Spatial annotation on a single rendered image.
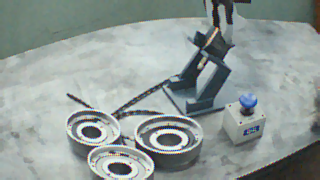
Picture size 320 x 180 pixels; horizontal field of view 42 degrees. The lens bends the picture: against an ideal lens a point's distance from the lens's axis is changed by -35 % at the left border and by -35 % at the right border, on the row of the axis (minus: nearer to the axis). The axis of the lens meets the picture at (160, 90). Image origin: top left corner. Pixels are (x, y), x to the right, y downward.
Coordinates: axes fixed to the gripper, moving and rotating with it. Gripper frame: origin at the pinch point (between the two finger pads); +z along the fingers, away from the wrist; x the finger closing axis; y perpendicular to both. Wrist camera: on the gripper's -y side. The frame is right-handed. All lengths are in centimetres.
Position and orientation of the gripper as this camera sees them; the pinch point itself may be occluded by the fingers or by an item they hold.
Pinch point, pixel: (219, 35)
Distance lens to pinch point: 104.2
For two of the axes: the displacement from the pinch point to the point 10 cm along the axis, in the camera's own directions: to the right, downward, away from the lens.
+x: -4.5, -3.9, 8.0
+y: 9.0, -2.0, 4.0
